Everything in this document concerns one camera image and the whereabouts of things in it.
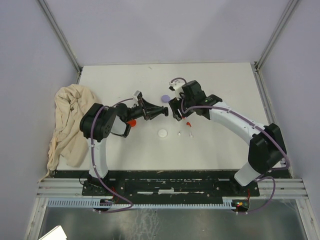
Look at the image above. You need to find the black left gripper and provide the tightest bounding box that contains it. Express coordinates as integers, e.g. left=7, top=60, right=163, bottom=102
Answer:
left=125, top=97, right=164, bottom=122

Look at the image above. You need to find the black earbud charging case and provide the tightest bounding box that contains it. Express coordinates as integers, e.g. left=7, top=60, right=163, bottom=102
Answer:
left=162, top=107, right=169, bottom=117

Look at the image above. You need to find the purple earbud charging case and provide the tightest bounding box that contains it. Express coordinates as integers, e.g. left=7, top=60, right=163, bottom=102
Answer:
left=161, top=95, right=171, bottom=103

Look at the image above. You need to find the orange earbud charging case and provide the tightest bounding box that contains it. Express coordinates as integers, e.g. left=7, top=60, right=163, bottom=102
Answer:
left=128, top=119, right=137, bottom=128

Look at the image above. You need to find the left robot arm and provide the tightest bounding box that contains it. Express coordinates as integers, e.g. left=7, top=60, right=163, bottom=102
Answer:
left=79, top=98, right=169, bottom=195

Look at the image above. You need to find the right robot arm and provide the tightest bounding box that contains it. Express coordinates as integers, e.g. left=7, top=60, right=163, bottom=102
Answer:
left=169, top=77, right=290, bottom=196

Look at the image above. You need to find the white earbud charging case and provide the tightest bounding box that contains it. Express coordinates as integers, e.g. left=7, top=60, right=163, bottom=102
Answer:
left=157, top=129, right=168, bottom=139

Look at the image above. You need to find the cream crumpled cloth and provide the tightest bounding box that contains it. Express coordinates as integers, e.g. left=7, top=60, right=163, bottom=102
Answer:
left=45, top=84, right=100, bottom=177

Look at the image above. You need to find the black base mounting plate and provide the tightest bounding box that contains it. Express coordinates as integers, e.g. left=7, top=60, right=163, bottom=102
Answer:
left=81, top=180, right=260, bottom=204

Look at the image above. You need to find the white paper sheet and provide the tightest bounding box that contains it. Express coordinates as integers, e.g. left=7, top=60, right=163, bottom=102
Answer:
left=39, top=225, right=68, bottom=240

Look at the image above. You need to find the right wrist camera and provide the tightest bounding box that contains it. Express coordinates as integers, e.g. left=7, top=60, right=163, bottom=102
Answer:
left=169, top=80, right=185, bottom=101

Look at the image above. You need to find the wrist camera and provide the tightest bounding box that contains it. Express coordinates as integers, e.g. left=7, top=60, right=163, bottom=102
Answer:
left=132, top=90, right=143, bottom=101
left=169, top=80, right=185, bottom=101

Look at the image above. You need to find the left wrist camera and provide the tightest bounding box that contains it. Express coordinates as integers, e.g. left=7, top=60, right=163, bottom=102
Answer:
left=132, top=90, right=143, bottom=101

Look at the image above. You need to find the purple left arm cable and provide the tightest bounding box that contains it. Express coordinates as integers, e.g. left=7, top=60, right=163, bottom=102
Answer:
left=90, top=98, right=135, bottom=214

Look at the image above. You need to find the right aluminium corner post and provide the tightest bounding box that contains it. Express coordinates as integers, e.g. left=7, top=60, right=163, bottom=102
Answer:
left=254, top=0, right=304, bottom=73

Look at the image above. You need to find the aluminium corner post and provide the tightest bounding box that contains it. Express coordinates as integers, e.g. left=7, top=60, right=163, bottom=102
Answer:
left=254, top=0, right=304, bottom=73
left=36, top=0, right=83, bottom=78

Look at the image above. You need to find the white slotted cable duct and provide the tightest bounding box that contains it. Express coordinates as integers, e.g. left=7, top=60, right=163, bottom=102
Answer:
left=47, top=197, right=248, bottom=209

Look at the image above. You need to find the left aluminium corner post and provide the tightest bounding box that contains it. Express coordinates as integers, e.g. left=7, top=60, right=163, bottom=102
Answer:
left=36, top=0, right=83, bottom=78

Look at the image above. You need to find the aluminium frame rail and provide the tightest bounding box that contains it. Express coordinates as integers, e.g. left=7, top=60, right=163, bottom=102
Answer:
left=36, top=178, right=308, bottom=199

